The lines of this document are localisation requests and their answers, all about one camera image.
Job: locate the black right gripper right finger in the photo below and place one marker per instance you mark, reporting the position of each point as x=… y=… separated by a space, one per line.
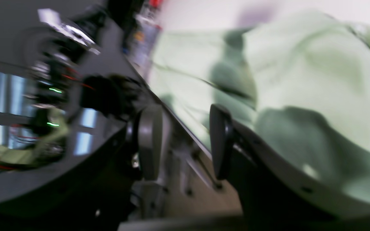
x=274 y=195

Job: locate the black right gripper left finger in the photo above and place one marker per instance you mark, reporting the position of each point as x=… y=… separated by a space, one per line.
x=89 y=188

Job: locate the light green T-shirt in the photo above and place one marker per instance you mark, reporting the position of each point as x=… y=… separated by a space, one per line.
x=302 y=83

